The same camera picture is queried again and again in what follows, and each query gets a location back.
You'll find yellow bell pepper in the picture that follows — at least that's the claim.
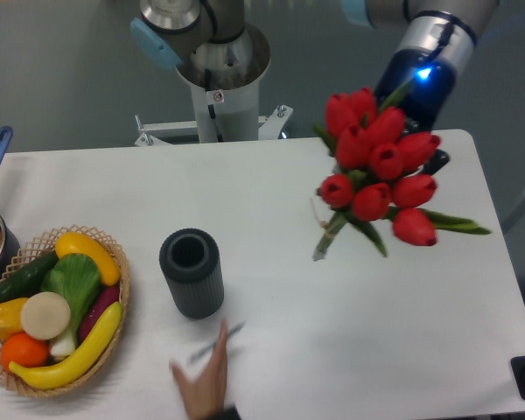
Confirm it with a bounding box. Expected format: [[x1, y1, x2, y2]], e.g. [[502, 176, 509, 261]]
[[0, 297, 29, 341]]

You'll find dark grey ribbed vase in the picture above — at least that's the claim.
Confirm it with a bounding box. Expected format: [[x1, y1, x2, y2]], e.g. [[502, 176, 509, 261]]
[[158, 227, 225, 319]]

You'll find orange fruit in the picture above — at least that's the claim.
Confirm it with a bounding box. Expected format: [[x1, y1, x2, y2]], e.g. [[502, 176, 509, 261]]
[[0, 332, 49, 371]]

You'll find person's hand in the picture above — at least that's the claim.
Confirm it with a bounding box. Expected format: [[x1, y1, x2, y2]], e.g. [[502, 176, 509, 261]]
[[170, 321, 228, 419]]

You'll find yellow banana shaped squash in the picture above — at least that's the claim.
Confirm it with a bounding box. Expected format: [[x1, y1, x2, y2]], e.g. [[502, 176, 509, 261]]
[[9, 302, 123, 390]]

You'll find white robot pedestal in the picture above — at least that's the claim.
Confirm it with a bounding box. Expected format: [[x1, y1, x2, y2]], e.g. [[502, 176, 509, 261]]
[[178, 73, 259, 144]]

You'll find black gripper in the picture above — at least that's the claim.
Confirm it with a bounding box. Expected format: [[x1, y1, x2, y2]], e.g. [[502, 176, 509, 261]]
[[374, 49, 457, 176]]

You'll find dark pen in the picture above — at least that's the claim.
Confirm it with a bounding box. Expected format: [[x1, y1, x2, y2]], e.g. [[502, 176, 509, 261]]
[[188, 321, 245, 364]]

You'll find purple sweet potato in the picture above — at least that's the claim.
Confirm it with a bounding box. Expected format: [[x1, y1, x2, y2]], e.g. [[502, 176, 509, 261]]
[[78, 285, 119, 343]]

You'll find white metal base frame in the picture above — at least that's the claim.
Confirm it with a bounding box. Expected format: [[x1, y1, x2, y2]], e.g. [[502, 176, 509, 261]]
[[134, 104, 294, 147]]

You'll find woven wicker basket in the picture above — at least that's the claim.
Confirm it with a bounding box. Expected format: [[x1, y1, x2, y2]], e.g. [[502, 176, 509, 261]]
[[0, 226, 130, 397]]

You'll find beige round disc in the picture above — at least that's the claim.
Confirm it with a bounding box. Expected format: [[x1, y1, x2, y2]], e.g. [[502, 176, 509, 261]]
[[20, 292, 71, 340]]

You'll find red tulip bouquet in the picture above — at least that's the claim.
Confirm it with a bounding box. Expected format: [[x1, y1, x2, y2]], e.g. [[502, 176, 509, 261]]
[[313, 82, 490, 261]]

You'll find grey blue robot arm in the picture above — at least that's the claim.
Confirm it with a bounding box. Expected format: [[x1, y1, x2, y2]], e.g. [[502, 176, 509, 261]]
[[130, 1, 497, 146]]

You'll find yellow squash upper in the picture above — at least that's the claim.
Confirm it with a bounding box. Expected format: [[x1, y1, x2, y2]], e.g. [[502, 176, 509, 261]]
[[54, 231, 121, 286]]

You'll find green bok choy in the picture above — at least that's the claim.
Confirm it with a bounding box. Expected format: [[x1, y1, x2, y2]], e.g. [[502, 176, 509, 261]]
[[40, 254, 101, 361]]

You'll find green cucumber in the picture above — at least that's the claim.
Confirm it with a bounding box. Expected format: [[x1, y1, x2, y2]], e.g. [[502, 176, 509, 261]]
[[0, 252, 59, 304]]

